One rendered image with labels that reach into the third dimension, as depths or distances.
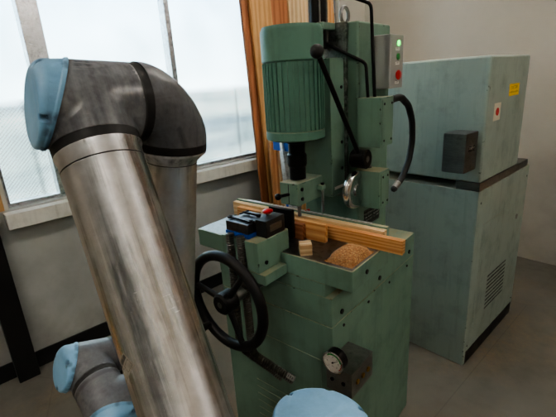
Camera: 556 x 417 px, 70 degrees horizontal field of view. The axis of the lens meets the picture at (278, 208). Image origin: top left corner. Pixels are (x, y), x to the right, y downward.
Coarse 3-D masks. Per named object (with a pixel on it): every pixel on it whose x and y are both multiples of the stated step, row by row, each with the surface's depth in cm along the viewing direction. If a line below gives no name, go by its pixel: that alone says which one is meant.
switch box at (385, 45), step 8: (376, 40) 123; (384, 40) 122; (392, 40) 121; (400, 40) 125; (376, 48) 124; (384, 48) 122; (392, 48) 122; (400, 48) 126; (376, 56) 124; (384, 56) 123; (392, 56) 123; (400, 56) 127; (376, 64) 125; (384, 64) 124; (392, 64) 123; (400, 64) 128; (376, 72) 126; (384, 72) 124; (392, 72) 124; (376, 80) 126; (384, 80) 125; (392, 80) 125; (400, 80) 130; (376, 88) 127; (384, 88) 126; (392, 88) 127
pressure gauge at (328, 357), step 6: (330, 348) 105; (336, 348) 104; (324, 354) 104; (330, 354) 103; (336, 354) 102; (342, 354) 102; (324, 360) 105; (330, 360) 104; (336, 360) 102; (342, 360) 101; (330, 366) 104; (336, 366) 103; (342, 366) 101; (336, 372) 103
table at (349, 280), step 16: (208, 224) 139; (224, 224) 138; (208, 240) 134; (304, 240) 120; (336, 240) 119; (288, 256) 112; (304, 256) 109; (320, 256) 109; (368, 256) 107; (384, 256) 113; (272, 272) 108; (288, 272) 114; (304, 272) 109; (320, 272) 106; (336, 272) 102; (352, 272) 99; (368, 272) 106; (352, 288) 101
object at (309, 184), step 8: (312, 176) 126; (320, 176) 127; (280, 184) 122; (288, 184) 120; (296, 184) 118; (304, 184) 120; (312, 184) 124; (280, 192) 123; (288, 192) 121; (296, 192) 119; (304, 192) 121; (312, 192) 124; (320, 192) 128; (280, 200) 124; (288, 200) 122; (296, 200) 119; (304, 200) 122
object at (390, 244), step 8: (240, 208) 143; (248, 208) 141; (328, 224) 121; (328, 232) 120; (336, 232) 118; (344, 232) 116; (352, 232) 114; (360, 232) 113; (368, 232) 112; (344, 240) 117; (352, 240) 115; (360, 240) 114; (368, 240) 112; (376, 240) 110; (384, 240) 108; (392, 240) 107; (400, 240) 106; (376, 248) 111; (384, 248) 109; (392, 248) 108; (400, 248) 106
